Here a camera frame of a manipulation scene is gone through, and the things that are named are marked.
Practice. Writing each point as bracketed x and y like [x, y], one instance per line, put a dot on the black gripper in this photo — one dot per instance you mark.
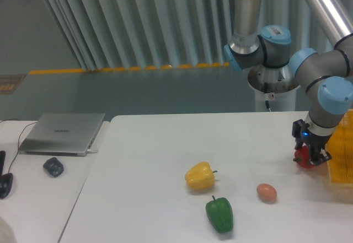
[306, 132]

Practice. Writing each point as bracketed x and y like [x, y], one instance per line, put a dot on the red bell pepper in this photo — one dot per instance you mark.
[301, 157]

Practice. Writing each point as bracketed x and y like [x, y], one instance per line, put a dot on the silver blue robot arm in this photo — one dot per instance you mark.
[322, 76]

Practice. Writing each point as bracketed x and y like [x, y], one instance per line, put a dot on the yellow plastic basket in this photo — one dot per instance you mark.
[340, 166]

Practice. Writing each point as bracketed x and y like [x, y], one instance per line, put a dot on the brown egg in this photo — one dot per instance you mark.
[266, 192]

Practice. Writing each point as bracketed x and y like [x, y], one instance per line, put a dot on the green bell pepper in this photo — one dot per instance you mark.
[220, 214]

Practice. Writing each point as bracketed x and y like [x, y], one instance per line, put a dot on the yellow bell pepper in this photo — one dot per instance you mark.
[200, 176]

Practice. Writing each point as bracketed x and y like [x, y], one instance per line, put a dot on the white folding partition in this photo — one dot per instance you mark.
[146, 34]

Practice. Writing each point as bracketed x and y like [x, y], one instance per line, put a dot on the silver laptop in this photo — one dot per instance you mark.
[67, 134]

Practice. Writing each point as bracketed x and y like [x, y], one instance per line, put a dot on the black device with stand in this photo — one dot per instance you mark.
[6, 179]

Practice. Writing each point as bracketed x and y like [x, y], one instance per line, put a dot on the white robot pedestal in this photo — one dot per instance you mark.
[275, 99]

